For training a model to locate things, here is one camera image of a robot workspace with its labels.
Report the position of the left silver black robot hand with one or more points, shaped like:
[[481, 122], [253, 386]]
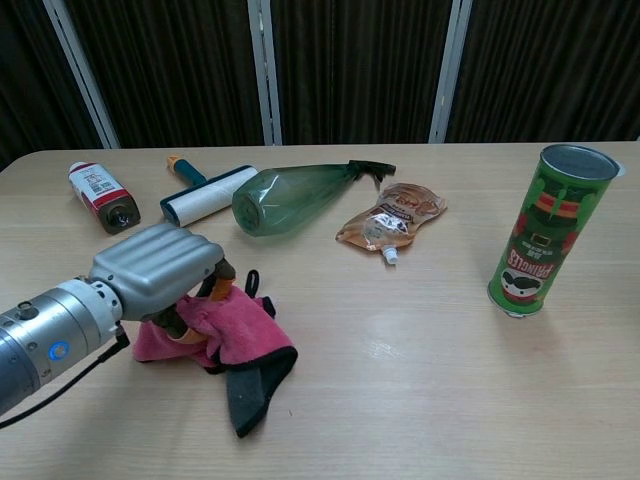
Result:
[[155, 272]]

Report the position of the pink and grey cloth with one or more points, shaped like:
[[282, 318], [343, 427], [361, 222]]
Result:
[[235, 340]]

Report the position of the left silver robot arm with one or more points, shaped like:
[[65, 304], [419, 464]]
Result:
[[50, 332]]

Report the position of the red white drink bottle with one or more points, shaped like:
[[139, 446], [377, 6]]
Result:
[[102, 195]]

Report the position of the green plastic spray bottle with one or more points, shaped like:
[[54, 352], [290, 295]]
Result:
[[295, 200]]

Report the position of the orange spouted refill pouch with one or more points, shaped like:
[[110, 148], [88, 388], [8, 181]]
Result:
[[392, 220]]

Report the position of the dark folding screen partition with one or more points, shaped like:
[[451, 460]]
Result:
[[320, 70]]

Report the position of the green Pringles can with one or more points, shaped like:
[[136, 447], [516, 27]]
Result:
[[550, 235]]

